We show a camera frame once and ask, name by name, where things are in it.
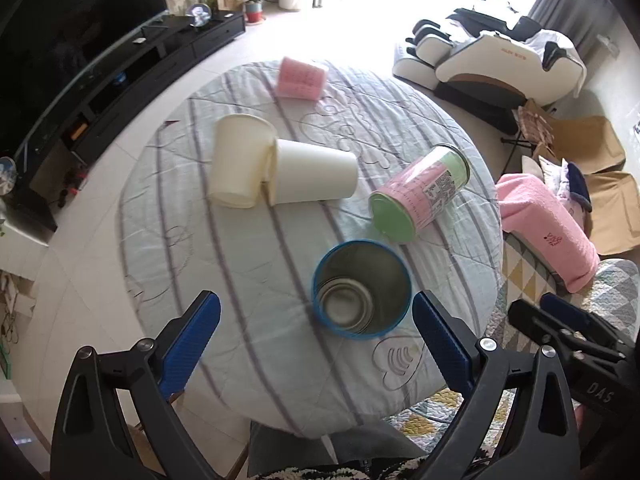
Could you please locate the blue metal can cup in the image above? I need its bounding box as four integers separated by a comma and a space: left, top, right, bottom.
311, 240, 412, 339

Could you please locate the pink green plastic cup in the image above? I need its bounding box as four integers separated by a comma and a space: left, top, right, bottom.
369, 144, 471, 244

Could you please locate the lying white paper cup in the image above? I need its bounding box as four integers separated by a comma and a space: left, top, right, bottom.
267, 139, 358, 206

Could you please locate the small pink cup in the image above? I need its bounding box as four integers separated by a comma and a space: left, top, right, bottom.
276, 58, 328, 101

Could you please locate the upright white paper cup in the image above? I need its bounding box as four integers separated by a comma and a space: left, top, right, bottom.
208, 114, 277, 209

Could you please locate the person right hand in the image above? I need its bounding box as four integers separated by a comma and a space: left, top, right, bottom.
574, 404, 586, 429

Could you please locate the geometric patterned quilt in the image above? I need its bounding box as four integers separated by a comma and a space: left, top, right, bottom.
384, 231, 640, 461

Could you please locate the pink towel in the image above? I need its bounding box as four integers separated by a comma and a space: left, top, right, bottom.
496, 174, 600, 292

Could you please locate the brown cardboard box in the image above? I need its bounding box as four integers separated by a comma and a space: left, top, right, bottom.
518, 100, 639, 256

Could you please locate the striped light quilted tablecloth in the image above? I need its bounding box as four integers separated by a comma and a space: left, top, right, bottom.
117, 62, 502, 438

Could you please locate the white massage chair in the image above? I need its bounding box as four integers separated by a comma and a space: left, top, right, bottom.
393, 0, 587, 136

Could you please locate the black tv cabinet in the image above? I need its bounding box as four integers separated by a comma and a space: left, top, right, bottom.
4, 10, 245, 232

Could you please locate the black television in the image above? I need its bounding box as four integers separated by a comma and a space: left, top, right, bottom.
1, 0, 167, 156

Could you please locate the glass snow globe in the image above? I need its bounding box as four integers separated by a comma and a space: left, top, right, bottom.
186, 2, 212, 28

